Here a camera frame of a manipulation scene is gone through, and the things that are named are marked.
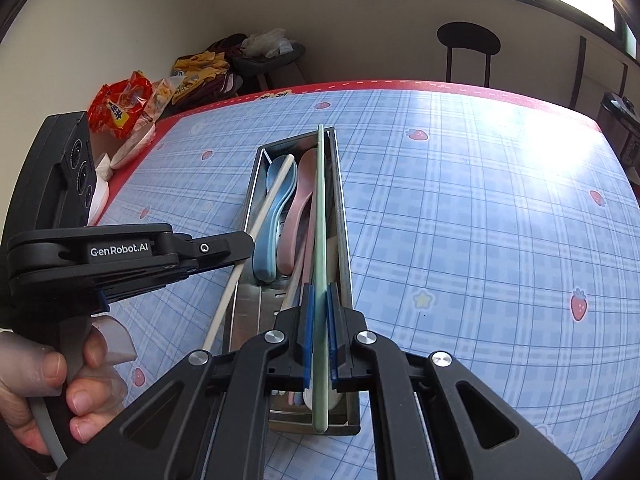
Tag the cream plastic spoon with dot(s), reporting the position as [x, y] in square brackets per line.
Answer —
[332, 398]

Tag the white plastic bag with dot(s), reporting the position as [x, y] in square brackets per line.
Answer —
[268, 45]

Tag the pink plastic spoon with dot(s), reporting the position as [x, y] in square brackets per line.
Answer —
[305, 186]

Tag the person's left hand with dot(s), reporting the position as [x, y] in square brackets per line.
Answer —
[95, 396]

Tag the red snack bag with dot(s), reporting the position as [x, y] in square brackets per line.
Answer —
[116, 107]

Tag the blue plastic spoon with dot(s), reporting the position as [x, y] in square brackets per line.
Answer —
[265, 251]

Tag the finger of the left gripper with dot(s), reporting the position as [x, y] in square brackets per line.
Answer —
[198, 255]

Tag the pink chopstick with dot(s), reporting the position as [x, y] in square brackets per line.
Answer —
[309, 243]

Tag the yellow snack bags pile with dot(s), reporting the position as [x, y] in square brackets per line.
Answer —
[208, 76]

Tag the light green chopstick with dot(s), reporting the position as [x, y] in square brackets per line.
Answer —
[320, 370]

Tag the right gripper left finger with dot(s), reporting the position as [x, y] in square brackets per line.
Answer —
[290, 370]

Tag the stainless steel utensil tray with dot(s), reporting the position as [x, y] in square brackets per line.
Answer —
[277, 277]

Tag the blue plaid tablecloth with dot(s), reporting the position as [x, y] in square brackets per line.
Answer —
[501, 230]

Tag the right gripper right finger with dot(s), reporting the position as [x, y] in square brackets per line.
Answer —
[348, 372]

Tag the clear snack packet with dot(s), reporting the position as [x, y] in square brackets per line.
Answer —
[144, 129]

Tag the black round stool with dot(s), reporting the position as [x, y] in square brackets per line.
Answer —
[468, 36]

